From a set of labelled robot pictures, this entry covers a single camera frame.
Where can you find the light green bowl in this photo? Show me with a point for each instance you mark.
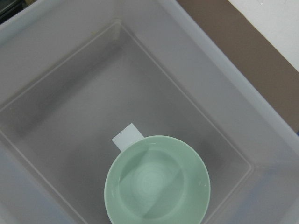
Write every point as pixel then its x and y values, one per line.
pixel 157 180

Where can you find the translucent white storage box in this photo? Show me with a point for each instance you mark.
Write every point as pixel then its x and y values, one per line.
pixel 74 73

